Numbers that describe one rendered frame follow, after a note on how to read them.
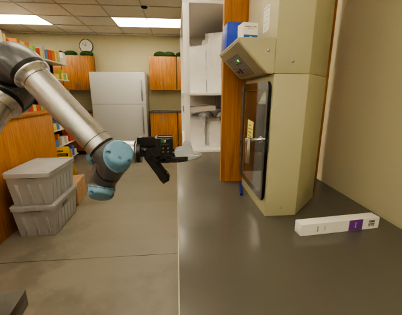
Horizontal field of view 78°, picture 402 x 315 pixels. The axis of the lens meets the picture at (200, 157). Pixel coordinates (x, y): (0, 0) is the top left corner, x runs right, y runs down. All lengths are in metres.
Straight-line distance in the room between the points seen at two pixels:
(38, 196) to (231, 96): 2.16
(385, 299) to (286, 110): 0.52
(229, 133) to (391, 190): 0.64
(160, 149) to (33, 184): 2.08
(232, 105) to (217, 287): 0.79
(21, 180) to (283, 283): 2.50
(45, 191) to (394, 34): 2.68
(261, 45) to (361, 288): 0.66
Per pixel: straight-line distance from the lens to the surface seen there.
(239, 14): 1.21
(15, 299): 0.71
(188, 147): 0.81
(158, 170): 0.84
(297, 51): 0.86
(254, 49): 0.81
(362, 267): 0.78
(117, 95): 5.78
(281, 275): 0.67
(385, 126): 1.09
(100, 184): 0.77
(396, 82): 1.08
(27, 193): 2.85
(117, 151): 0.66
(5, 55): 0.82
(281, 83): 0.83
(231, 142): 1.18
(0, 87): 0.89
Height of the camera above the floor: 1.35
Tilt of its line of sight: 14 degrees down
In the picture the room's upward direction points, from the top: straight up
